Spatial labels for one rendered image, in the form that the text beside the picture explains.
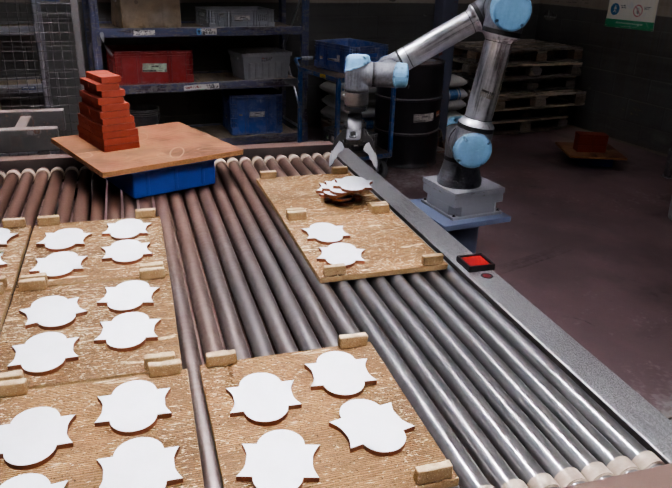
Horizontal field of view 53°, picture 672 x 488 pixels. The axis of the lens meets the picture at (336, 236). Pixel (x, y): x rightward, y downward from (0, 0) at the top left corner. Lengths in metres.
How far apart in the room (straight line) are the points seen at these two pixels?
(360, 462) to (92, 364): 0.56
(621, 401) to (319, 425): 0.58
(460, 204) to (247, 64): 4.09
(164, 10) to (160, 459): 5.11
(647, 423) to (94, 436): 0.96
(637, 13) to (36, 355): 6.73
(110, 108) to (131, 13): 3.55
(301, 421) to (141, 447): 0.26
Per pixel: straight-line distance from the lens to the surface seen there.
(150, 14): 5.93
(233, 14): 6.00
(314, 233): 1.89
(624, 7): 7.57
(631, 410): 1.38
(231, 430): 1.17
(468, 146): 2.11
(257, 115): 6.24
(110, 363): 1.38
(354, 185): 2.14
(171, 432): 1.18
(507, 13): 2.06
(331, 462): 1.11
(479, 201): 2.30
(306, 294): 1.61
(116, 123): 2.39
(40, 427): 1.23
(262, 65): 6.17
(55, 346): 1.44
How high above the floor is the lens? 1.67
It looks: 23 degrees down
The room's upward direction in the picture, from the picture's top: 2 degrees clockwise
